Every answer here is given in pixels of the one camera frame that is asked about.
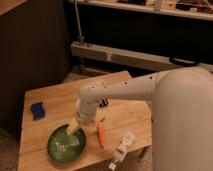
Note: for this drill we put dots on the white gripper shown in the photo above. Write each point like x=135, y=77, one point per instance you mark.
x=86, y=112

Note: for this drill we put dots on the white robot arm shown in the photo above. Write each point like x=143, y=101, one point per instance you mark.
x=181, y=109

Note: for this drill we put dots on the green ceramic bowl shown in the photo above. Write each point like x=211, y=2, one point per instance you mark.
x=63, y=148

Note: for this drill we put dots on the orange pepper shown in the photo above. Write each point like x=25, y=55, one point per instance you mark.
x=101, y=133

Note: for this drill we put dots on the blue sponge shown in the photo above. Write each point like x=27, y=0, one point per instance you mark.
x=37, y=110

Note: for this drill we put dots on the white squeeze bottle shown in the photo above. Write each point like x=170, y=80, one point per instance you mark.
x=121, y=150

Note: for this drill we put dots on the metal vertical pole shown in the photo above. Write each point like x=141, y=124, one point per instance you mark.
x=81, y=37

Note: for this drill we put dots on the cluttered wooden shelf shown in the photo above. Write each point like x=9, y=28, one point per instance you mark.
x=153, y=6

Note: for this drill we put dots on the grey metal rail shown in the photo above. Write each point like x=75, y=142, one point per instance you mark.
x=131, y=58

